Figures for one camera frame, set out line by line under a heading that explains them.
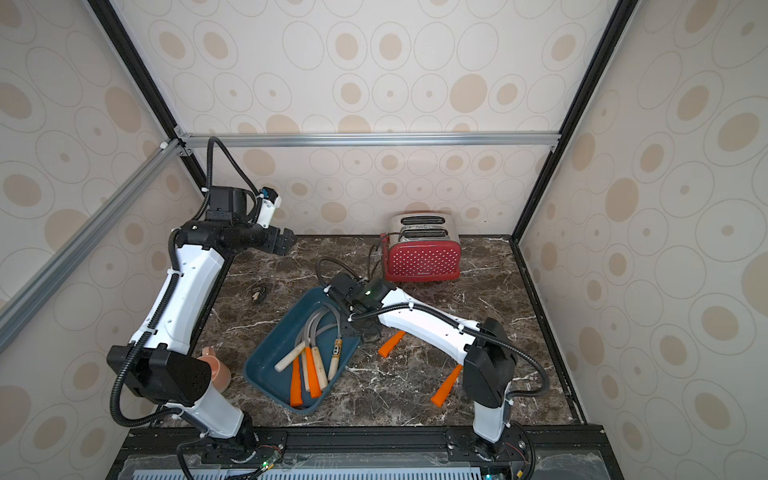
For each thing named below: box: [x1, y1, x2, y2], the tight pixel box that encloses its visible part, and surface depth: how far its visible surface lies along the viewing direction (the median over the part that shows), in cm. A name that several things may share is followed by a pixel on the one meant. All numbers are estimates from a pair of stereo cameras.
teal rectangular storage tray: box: [244, 287, 363, 414], surface depth 87 cm
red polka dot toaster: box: [380, 211, 462, 283], surface depth 99 cm
